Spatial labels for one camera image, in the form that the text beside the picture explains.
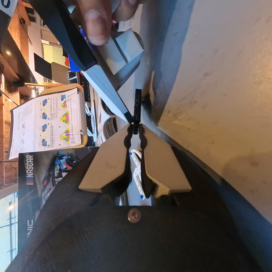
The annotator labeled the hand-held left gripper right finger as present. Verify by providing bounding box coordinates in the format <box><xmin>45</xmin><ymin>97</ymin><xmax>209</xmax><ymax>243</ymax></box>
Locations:
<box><xmin>140</xmin><ymin>124</ymin><xmax>192</xmax><ymax>199</ymax></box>

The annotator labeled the black patterned toy beam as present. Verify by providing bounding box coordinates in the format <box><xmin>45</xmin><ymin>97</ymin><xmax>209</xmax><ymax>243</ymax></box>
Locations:
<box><xmin>133</xmin><ymin>89</ymin><xmax>142</xmax><ymax>125</ymax></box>

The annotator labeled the laminated instruction sheet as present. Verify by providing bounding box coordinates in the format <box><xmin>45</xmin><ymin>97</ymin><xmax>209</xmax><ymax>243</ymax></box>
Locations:
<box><xmin>8</xmin><ymin>87</ymin><xmax>85</xmax><ymax>160</ymax></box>

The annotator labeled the black flat panel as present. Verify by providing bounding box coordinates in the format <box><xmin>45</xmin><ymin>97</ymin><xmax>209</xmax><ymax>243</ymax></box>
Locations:
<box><xmin>34</xmin><ymin>53</ymin><xmax>53</xmax><ymax>80</ymax></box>

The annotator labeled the toy car box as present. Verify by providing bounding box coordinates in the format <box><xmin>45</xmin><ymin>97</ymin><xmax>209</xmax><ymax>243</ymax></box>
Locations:
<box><xmin>18</xmin><ymin>146</ymin><xmax>100</xmax><ymax>253</ymax></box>

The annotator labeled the person's right hand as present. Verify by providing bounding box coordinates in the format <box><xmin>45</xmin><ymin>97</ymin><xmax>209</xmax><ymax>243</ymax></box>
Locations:
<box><xmin>72</xmin><ymin>0</ymin><xmax>147</xmax><ymax>46</ymax></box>

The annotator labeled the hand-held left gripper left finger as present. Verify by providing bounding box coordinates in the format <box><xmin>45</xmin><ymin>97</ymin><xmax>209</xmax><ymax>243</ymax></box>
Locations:
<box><xmin>79</xmin><ymin>124</ymin><xmax>131</xmax><ymax>193</ymax></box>

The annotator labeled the grey desk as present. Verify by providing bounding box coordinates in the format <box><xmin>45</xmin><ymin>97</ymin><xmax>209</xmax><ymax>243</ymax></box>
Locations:
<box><xmin>93</xmin><ymin>0</ymin><xmax>272</xmax><ymax>226</ymax></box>

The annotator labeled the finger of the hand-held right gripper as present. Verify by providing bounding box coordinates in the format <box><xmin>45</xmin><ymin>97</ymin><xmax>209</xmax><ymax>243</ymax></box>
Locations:
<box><xmin>82</xmin><ymin>40</ymin><xmax>133</xmax><ymax>124</ymax></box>
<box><xmin>116</xmin><ymin>29</ymin><xmax>145</xmax><ymax>63</ymax></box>

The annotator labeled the open instruction booklet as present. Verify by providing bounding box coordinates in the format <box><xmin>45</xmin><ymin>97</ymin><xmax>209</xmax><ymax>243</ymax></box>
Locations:
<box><xmin>97</xmin><ymin>98</ymin><xmax>118</xmax><ymax>147</ymax></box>

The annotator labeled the blue plastic bin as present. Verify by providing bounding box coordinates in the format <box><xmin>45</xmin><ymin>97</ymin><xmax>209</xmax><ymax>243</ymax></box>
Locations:
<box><xmin>68</xmin><ymin>54</ymin><xmax>81</xmax><ymax>72</ymax></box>

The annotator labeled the tan board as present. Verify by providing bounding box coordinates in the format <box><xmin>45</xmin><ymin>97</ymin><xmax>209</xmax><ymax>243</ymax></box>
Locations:
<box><xmin>40</xmin><ymin>83</ymin><xmax>88</xmax><ymax>148</ymax></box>

